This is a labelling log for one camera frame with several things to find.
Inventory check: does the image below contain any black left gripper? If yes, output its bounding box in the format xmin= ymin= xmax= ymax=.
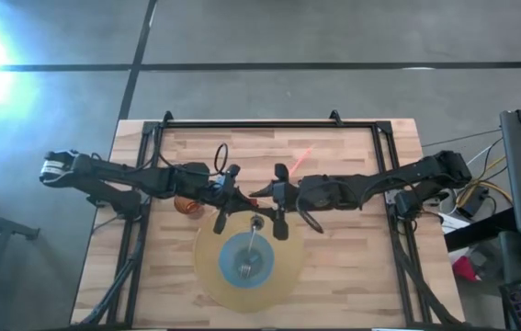
xmin=181 ymin=161 xmax=262 ymax=235

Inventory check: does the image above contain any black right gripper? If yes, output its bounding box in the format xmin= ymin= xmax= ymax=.
xmin=248 ymin=163 xmax=307 ymax=242

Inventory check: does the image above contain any orange drinking straw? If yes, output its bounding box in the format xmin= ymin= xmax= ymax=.
xmin=287 ymin=145 xmax=315 ymax=178

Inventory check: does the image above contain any amber translucent cup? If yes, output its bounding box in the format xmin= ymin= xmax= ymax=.
xmin=173 ymin=195 xmax=207 ymax=221

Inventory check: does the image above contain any light blue bowl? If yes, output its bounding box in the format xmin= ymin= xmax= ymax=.
xmin=218 ymin=231 xmax=277 ymax=290

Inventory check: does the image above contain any silver metal fork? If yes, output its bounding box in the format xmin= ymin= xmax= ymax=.
xmin=239 ymin=227 xmax=257 ymax=280

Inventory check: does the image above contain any yellow round plate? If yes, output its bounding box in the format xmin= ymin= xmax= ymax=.
xmin=193 ymin=198 xmax=306 ymax=314

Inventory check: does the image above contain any white box on floor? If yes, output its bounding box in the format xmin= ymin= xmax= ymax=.
xmin=441 ymin=213 xmax=472 ymax=235

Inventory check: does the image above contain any black power brick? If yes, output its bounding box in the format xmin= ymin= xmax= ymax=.
xmin=457 ymin=186 xmax=492 ymax=220

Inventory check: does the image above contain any red object on floor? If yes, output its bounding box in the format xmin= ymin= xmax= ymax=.
xmin=452 ymin=256 xmax=480 ymax=283

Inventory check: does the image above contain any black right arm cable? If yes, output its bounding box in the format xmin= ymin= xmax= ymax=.
xmin=295 ymin=181 xmax=326 ymax=235

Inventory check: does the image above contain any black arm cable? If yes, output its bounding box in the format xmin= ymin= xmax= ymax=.
xmin=213 ymin=142 xmax=231 ymax=177
xmin=295 ymin=181 xmax=326 ymax=235

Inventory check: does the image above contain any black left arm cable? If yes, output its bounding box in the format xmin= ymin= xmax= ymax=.
xmin=213 ymin=142 xmax=231 ymax=177

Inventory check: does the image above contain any black aluminium table frame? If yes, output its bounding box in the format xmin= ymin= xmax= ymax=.
xmin=80 ymin=109 xmax=461 ymax=327

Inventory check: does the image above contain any white cable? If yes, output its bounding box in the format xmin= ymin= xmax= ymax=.
xmin=464 ymin=137 xmax=504 ymax=169

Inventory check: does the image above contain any yellow cable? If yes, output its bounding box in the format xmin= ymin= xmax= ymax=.
xmin=455 ymin=155 xmax=514 ymax=208

